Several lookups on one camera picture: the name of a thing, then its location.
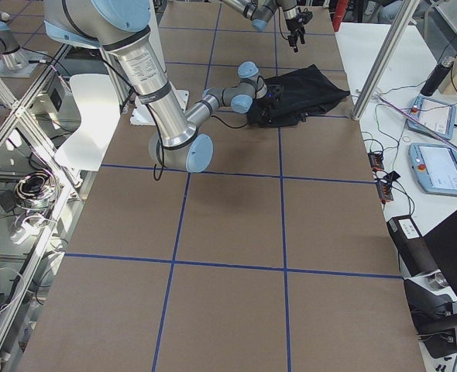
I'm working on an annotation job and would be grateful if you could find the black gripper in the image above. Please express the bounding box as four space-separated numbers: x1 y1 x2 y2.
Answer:
284 9 313 53
259 84 283 116

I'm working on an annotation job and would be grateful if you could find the black printed t-shirt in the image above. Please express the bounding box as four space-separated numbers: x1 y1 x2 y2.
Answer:
246 64 350 128

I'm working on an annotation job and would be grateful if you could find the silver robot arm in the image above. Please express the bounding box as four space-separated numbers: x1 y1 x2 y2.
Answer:
44 1 279 173
222 0 313 53

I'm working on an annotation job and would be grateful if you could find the black power strip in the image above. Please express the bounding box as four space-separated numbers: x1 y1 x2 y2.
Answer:
367 152 393 205

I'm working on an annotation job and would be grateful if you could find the black water bottle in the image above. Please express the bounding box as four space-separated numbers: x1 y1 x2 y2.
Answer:
421 56 455 97

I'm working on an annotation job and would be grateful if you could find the far teach pendant tablet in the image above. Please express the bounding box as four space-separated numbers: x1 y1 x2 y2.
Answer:
409 95 456 140

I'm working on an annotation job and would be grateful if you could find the teach pendant tablet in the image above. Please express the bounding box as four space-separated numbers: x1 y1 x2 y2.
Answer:
408 143 457 197
409 95 456 140

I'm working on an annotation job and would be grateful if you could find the white chair seat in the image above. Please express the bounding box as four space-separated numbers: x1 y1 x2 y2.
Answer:
55 74 121 171

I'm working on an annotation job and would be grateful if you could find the near teach pendant tablet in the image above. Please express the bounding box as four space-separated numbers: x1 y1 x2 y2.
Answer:
408 143 457 197

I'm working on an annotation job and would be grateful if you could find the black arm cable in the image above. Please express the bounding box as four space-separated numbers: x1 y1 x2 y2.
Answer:
211 114 253 129

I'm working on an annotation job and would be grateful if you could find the aluminium frame post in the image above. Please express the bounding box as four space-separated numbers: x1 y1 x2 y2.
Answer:
352 0 420 121

